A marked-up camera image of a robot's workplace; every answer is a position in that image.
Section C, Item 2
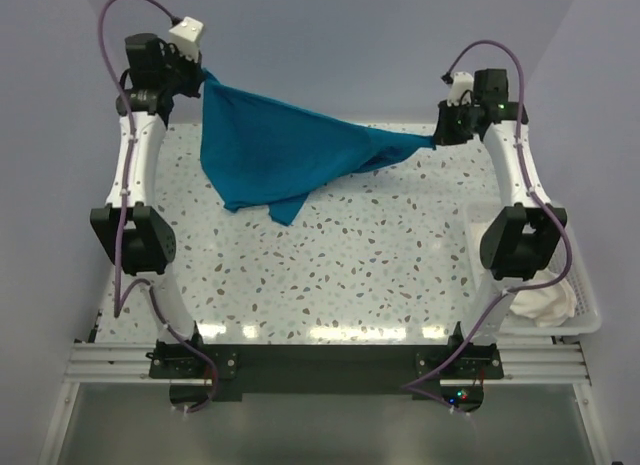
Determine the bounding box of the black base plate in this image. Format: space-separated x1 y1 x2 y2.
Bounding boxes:
146 342 504 411

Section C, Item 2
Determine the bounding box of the white t shirt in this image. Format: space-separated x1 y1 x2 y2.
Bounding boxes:
510 280 577 328

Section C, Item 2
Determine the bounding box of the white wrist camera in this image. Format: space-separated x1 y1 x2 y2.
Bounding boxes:
169 16 205 62
446 72 474 106

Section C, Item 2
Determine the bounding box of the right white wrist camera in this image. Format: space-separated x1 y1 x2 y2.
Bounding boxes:
446 72 474 106

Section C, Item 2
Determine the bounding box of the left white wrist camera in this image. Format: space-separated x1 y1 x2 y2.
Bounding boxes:
169 16 205 62

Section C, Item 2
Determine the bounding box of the blue polo t shirt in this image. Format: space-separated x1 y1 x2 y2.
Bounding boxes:
200 73 435 225

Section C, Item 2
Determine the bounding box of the aluminium rail frame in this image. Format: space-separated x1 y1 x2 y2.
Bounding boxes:
38 336 614 464

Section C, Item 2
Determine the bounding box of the white plastic basket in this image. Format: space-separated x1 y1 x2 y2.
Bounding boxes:
462 202 602 336

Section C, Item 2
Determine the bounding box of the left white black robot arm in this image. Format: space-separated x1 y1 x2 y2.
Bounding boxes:
90 30 207 377

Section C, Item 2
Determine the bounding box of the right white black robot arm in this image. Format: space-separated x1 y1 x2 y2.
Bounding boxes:
434 69 568 378

